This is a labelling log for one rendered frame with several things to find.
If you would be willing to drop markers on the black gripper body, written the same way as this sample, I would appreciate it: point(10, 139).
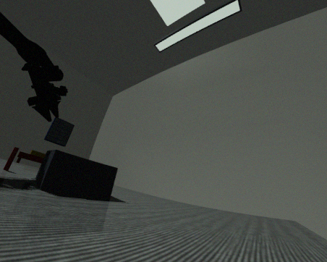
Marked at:
point(42, 96)

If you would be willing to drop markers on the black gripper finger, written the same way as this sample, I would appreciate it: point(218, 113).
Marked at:
point(54, 108)
point(44, 111)

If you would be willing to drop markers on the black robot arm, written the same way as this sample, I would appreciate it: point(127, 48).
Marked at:
point(38, 63)

